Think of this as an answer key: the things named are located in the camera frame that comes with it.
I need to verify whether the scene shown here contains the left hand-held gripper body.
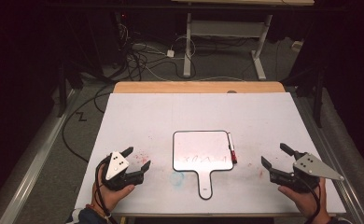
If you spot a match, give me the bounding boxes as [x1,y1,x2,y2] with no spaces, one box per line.
[99,150,145,191]

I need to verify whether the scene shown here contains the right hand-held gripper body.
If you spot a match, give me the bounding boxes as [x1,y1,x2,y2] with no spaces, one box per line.
[269,150,345,193]

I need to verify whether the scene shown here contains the white marker with red cap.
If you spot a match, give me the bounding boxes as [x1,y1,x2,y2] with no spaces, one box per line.
[226,133,238,164]

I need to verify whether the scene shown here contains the small whiteboard with handle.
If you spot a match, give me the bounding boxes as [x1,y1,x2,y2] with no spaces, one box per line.
[172,130,235,201]

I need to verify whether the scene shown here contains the person's left hand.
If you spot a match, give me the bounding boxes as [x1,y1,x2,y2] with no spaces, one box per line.
[91,166,137,217]

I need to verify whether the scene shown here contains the person's right hand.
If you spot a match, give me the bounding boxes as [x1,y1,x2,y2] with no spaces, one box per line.
[277,176,331,219]

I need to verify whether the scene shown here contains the grey padded roll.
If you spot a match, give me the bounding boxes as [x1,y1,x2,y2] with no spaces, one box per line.
[318,88,364,222]

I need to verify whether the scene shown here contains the large white mat board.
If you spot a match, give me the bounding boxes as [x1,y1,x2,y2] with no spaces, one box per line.
[74,91,347,217]

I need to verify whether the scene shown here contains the wooden table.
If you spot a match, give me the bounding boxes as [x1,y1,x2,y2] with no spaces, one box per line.
[111,80,339,224]

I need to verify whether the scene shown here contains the black stand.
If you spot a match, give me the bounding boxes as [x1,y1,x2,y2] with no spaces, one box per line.
[56,60,78,119]

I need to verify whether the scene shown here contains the small white box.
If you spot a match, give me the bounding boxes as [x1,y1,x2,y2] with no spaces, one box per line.
[290,39,305,53]

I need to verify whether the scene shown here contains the metal floor rail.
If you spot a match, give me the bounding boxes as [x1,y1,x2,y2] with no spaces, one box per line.
[0,88,82,224]
[293,91,364,224]

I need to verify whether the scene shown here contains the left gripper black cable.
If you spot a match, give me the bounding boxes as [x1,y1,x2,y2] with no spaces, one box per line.
[94,155,119,224]

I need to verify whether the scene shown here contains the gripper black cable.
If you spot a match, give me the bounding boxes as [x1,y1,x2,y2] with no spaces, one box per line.
[94,155,119,224]
[296,175,323,224]

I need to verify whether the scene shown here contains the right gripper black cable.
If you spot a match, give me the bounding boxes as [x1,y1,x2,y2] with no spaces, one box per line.
[296,175,323,224]

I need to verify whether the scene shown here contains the long black floor cable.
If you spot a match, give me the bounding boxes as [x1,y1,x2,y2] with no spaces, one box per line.
[61,82,116,164]

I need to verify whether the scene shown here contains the tangle of floor cables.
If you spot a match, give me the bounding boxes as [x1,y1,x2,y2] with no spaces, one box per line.
[113,12,200,82]

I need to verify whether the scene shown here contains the white metal desk frame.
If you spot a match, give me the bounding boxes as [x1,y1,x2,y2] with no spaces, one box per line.
[170,0,315,81]

